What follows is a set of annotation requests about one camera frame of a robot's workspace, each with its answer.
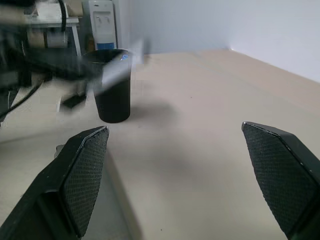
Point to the white water dispenser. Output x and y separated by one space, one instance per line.
103 25

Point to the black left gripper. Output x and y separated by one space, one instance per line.
12 55

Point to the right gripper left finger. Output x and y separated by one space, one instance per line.
50 195

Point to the white side table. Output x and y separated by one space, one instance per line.
57 23

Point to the white marker pen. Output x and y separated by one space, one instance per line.
120 70

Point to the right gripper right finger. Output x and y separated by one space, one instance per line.
287 175

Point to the black cup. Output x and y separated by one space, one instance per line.
115 105

